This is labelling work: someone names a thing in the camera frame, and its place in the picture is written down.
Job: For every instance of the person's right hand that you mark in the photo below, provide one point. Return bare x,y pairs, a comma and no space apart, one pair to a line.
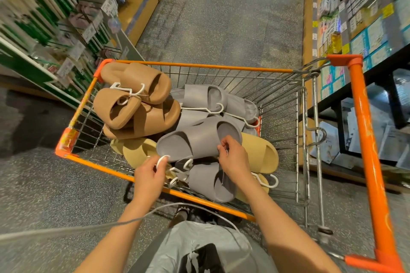
235,162

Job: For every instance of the person's left hand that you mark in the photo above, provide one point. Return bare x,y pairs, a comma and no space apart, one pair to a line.
150,180

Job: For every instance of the grey slippers pair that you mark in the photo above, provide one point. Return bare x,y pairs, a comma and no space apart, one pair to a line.
198,95
195,138

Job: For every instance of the orange metal shopping cart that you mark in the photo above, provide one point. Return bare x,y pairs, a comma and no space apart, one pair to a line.
368,154

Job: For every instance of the person's right forearm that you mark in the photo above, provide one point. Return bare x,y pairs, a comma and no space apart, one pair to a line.
282,237

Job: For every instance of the person's left forearm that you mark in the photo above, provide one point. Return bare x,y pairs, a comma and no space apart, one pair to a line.
115,244

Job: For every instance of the person's black shoe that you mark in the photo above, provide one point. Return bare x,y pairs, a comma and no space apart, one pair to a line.
179,216

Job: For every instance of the person's grey printed shirt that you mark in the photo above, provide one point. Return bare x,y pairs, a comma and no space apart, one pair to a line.
192,240

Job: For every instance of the long shelf with yellow base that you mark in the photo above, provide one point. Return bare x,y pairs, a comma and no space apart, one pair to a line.
144,4

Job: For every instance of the flat white garment packets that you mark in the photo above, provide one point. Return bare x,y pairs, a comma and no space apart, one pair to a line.
390,144

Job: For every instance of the white green toothbrush stand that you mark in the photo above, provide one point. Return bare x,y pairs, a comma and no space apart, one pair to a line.
19,61

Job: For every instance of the rows of colourful small packets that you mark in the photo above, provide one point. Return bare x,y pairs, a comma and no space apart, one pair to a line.
358,1

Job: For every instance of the hanging green toothbrush packs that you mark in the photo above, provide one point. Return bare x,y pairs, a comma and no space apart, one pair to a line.
48,4

